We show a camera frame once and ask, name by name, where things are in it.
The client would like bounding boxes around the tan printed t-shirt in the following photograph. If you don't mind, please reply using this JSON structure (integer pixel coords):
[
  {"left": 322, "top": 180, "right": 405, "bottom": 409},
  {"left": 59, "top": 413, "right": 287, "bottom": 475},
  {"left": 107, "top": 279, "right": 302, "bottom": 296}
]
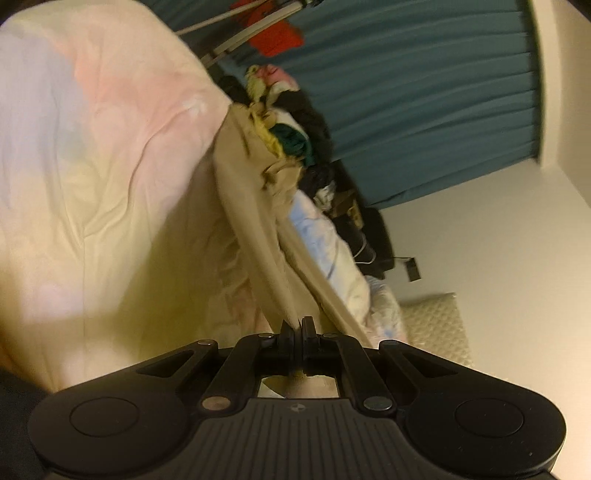
[{"left": 212, "top": 104, "right": 372, "bottom": 346}]

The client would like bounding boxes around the pile of mixed clothes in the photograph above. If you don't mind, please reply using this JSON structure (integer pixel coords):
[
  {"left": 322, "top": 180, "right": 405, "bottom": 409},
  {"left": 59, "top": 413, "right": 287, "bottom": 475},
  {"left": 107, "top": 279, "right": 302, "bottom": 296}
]
[{"left": 216, "top": 64, "right": 337, "bottom": 213}]

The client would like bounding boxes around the pastel pillow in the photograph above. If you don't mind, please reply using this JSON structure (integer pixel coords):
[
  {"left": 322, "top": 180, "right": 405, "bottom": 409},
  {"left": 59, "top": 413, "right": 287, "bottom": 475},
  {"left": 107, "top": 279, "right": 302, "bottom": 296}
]
[{"left": 365, "top": 276, "right": 408, "bottom": 348}]

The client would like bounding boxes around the quilted beige headboard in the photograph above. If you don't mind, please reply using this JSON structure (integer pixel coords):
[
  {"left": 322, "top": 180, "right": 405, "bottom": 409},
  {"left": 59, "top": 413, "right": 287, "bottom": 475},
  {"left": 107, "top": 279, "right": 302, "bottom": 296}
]
[{"left": 401, "top": 293, "right": 474, "bottom": 367}]

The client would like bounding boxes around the black sofa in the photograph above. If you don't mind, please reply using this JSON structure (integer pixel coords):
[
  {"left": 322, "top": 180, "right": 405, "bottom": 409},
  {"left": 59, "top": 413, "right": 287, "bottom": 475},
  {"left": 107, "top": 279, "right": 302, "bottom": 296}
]
[{"left": 329, "top": 161, "right": 394, "bottom": 280}]

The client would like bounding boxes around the pastel tie-dye duvet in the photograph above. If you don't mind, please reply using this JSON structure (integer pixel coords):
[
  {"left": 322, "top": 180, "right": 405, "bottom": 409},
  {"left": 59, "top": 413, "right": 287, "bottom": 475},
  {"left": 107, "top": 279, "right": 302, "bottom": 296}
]
[{"left": 0, "top": 0, "right": 410, "bottom": 393}]

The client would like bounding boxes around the teal blue curtain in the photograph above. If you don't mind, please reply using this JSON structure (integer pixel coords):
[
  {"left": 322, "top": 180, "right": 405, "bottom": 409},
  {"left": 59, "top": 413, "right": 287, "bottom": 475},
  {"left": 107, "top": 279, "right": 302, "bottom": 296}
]
[{"left": 138, "top": 0, "right": 542, "bottom": 210}]

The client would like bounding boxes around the silver garment steamer stand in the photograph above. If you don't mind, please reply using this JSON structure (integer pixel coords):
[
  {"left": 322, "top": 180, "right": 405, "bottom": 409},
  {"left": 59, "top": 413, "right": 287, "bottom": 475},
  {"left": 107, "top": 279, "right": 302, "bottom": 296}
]
[{"left": 174, "top": 1, "right": 322, "bottom": 68}]

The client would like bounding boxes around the red cloth on stand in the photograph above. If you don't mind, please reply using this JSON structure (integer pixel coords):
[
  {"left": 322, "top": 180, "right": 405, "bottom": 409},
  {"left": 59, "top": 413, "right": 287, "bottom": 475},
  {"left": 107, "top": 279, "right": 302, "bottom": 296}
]
[{"left": 229, "top": 1, "right": 304, "bottom": 58}]

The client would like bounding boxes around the white charging cable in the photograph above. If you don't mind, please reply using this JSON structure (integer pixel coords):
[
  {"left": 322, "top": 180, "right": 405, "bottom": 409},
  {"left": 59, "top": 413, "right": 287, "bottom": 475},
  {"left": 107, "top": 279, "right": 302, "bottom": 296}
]
[{"left": 352, "top": 232, "right": 378, "bottom": 266}]

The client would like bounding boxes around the black wall socket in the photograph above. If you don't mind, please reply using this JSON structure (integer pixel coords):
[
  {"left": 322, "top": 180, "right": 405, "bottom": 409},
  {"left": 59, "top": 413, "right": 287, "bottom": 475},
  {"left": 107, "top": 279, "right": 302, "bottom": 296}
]
[{"left": 405, "top": 258, "right": 422, "bottom": 282}]

